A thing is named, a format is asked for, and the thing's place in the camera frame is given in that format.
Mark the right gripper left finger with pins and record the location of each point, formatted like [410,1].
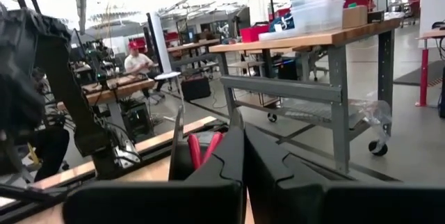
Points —
[174,206]

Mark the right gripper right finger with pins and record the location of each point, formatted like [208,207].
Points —
[313,206]

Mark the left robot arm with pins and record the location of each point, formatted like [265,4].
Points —
[62,78]

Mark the clear plastic bag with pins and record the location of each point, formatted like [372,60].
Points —
[377,112]

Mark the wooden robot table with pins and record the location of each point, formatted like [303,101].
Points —
[114,90]

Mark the white round stool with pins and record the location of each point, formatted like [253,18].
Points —
[168,75]

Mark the person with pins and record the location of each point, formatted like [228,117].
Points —
[137,62]

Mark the wood-top grey workbench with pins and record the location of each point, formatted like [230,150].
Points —
[313,38]

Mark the red plastic bin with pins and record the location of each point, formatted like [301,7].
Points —
[253,33]

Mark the clear plastic storage bin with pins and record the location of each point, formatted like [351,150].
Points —
[318,13]

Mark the cardboard box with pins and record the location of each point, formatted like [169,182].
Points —
[354,17]

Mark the table with red post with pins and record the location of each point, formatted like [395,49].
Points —
[423,71]

